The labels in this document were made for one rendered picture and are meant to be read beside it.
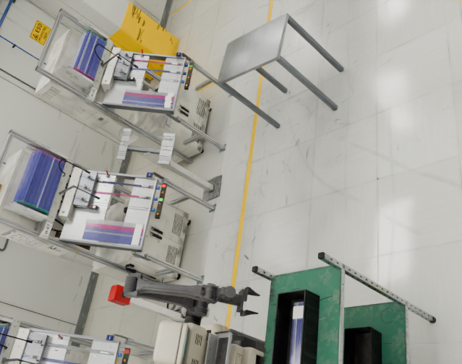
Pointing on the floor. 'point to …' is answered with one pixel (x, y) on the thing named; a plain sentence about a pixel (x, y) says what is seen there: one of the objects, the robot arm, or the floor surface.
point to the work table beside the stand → (271, 48)
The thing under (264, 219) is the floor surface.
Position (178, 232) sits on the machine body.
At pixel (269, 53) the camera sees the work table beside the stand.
